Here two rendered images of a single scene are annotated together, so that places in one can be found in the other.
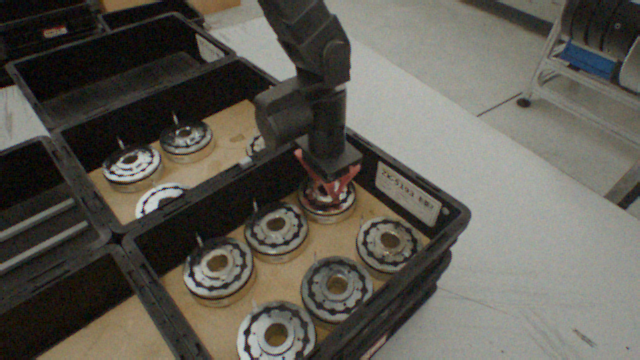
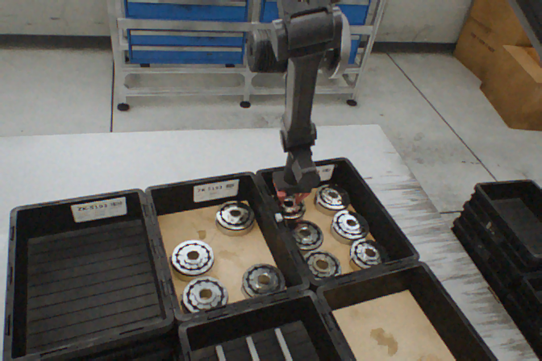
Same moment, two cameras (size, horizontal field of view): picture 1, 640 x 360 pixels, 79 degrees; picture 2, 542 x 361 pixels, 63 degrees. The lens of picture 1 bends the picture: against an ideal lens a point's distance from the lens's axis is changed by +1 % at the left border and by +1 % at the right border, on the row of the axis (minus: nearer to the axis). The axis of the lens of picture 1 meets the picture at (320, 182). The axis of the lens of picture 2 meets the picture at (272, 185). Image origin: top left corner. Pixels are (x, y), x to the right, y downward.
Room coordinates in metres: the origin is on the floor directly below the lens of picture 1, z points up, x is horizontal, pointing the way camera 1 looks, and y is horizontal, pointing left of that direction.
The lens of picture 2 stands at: (0.28, 0.86, 1.73)
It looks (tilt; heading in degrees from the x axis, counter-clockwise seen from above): 42 degrees down; 284
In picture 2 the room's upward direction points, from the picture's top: 10 degrees clockwise
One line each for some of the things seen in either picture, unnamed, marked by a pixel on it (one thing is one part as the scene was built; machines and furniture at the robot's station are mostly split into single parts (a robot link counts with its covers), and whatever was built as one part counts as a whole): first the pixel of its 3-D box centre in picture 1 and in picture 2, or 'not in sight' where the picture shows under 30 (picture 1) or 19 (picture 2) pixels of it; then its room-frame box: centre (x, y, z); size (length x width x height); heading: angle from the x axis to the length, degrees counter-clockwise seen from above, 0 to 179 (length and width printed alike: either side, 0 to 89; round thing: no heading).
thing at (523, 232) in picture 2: not in sight; (506, 250); (-0.40, -0.70, 0.37); 0.40 x 0.30 x 0.45; 124
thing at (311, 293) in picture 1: (337, 287); (351, 224); (0.27, -0.02, 0.86); 0.10 x 0.10 x 0.01
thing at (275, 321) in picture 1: (276, 335); (370, 253); (0.19, 0.06, 0.86); 0.05 x 0.05 x 0.01
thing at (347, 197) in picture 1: (326, 190); (288, 205); (0.45, -0.01, 0.86); 0.10 x 0.10 x 0.01
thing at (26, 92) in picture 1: (126, 63); (86, 263); (0.77, 0.43, 0.92); 0.40 x 0.30 x 0.02; 132
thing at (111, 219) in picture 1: (195, 128); (221, 236); (0.54, 0.23, 0.92); 0.40 x 0.30 x 0.02; 132
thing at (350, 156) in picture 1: (326, 137); (294, 173); (0.45, -0.01, 0.98); 0.10 x 0.07 x 0.07; 35
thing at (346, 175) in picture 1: (331, 174); (294, 192); (0.44, -0.02, 0.91); 0.07 x 0.07 x 0.09; 35
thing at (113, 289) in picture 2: (134, 84); (90, 277); (0.77, 0.43, 0.87); 0.40 x 0.30 x 0.11; 132
